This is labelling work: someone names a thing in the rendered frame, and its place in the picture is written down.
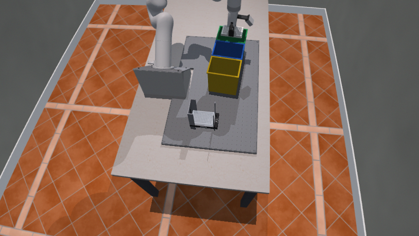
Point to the green bin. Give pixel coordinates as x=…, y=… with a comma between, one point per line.
x=232, y=39

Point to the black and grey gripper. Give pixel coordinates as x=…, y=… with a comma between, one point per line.
x=231, y=22

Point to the yellow open-top bin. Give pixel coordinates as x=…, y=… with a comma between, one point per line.
x=223, y=74

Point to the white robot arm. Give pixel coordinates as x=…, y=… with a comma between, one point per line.
x=163, y=22

